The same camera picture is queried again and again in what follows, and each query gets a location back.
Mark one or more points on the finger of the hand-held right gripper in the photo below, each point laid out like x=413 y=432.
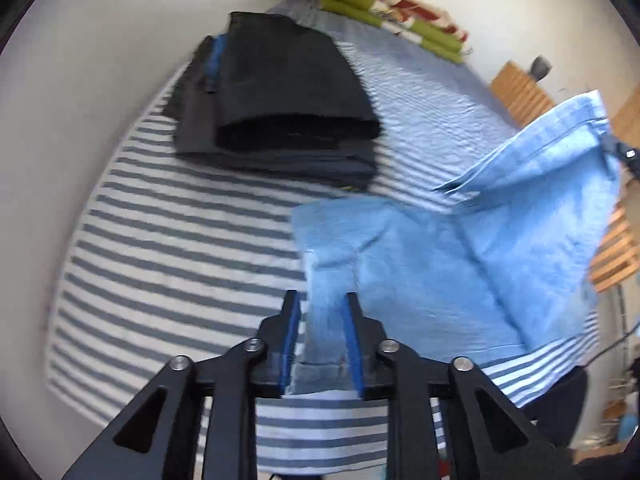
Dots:
x=627 y=155

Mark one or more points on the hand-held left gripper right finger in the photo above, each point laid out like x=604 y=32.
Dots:
x=352 y=355

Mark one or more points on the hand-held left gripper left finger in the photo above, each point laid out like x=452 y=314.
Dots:
x=292 y=350

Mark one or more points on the light blue jeans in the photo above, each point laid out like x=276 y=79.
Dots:
x=475 y=250

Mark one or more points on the small grey object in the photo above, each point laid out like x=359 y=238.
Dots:
x=541 y=67

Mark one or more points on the blue white striped bed quilt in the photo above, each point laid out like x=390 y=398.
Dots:
x=175 y=260

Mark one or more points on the person's black trouser leg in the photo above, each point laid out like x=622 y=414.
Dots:
x=555 y=410

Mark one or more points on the pile of dark folded clothes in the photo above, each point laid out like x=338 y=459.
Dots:
x=280 y=90

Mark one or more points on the folded green floral blanket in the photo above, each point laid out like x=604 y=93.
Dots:
x=400 y=15

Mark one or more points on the wooden slatted bed frame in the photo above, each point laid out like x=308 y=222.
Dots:
x=525 y=95

